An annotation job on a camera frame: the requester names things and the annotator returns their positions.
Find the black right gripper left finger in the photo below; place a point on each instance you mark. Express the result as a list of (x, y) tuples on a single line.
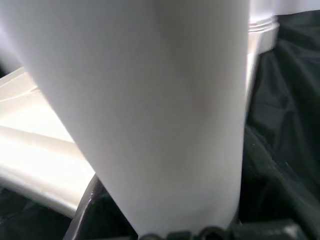
[(95, 215)]

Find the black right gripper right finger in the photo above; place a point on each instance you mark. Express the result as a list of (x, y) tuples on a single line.
[(262, 190)]

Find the white plastic table top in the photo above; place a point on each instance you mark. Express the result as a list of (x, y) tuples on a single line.
[(37, 150)]

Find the black table cloth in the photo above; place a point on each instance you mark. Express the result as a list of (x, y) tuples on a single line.
[(287, 87)]

